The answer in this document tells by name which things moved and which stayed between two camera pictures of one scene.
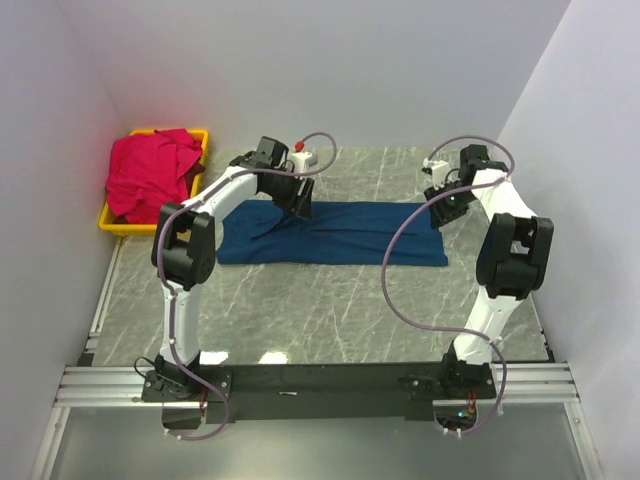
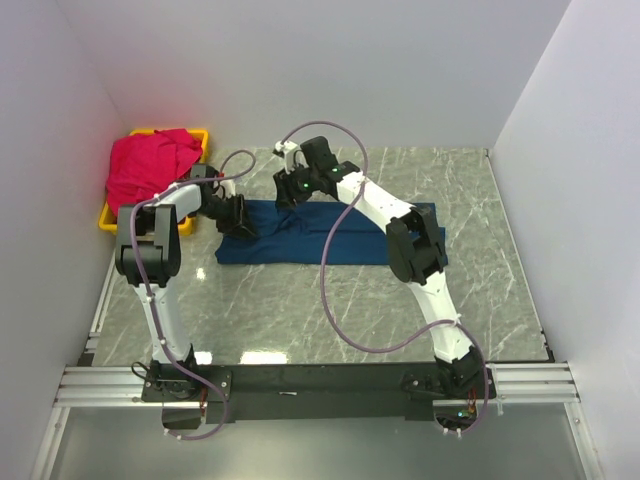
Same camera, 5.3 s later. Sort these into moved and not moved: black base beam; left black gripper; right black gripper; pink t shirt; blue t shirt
Moved: left black gripper; right black gripper
Not moved: black base beam; pink t shirt; blue t shirt
